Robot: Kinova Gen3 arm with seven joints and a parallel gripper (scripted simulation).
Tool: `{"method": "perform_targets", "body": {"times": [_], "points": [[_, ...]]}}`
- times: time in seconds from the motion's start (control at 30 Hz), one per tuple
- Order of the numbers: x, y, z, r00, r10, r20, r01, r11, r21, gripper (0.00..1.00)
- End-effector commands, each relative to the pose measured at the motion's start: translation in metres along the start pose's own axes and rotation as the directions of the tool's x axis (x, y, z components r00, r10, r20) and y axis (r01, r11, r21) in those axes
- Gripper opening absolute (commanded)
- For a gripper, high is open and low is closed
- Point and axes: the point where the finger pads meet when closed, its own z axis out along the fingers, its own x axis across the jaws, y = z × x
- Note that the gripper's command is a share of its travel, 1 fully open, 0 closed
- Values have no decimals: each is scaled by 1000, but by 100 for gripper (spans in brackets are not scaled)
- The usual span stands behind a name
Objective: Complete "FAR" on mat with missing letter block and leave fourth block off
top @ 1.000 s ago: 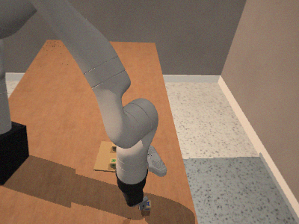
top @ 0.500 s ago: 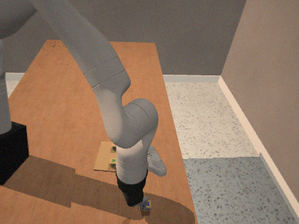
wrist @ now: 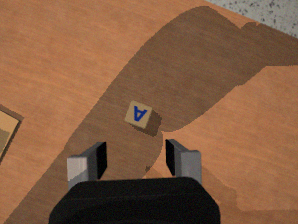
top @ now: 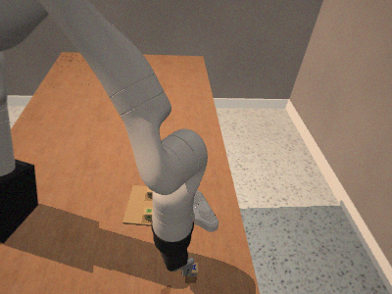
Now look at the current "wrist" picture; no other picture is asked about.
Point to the tan flat mat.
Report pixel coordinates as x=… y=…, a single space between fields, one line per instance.
x=8 y=125

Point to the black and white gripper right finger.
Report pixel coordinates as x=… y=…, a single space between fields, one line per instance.
x=182 y=162

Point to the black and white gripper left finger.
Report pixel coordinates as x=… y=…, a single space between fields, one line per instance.
x=88 y=166

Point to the tan block with blue letter a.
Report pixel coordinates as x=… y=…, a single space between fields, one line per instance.
x=138 y=114

